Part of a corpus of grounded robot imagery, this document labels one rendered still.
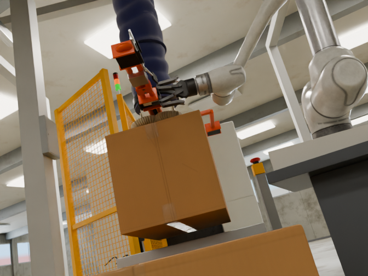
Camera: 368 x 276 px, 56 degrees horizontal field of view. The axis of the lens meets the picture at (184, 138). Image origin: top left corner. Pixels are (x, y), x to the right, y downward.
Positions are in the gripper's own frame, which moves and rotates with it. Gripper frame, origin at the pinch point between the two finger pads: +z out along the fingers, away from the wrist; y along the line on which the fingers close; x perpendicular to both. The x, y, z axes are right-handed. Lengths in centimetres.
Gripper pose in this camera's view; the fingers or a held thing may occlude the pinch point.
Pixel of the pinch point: (149, 97)
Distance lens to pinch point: 148.3
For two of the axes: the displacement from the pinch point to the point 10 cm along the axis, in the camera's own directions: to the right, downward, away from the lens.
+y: 2.3, 9.2, -3.2
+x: 0.9, 3.1, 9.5
